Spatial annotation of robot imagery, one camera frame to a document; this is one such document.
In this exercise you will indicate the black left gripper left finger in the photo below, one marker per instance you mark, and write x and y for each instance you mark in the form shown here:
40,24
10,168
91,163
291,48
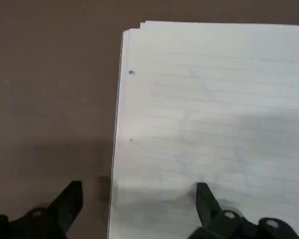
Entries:
62,209

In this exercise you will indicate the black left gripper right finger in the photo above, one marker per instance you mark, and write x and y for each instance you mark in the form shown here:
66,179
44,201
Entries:
208,211

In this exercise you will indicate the white lined notebook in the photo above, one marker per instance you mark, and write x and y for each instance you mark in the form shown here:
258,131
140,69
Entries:
201,99

